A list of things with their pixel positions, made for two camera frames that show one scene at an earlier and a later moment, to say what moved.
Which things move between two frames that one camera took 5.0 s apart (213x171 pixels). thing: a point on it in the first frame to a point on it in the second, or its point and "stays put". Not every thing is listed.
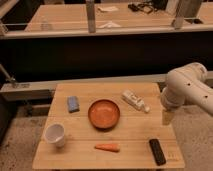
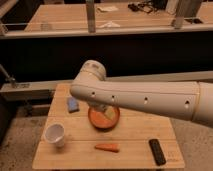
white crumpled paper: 109,25 stays put
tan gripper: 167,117 to 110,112
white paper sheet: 107,8 stays put
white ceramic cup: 55,134 stays put
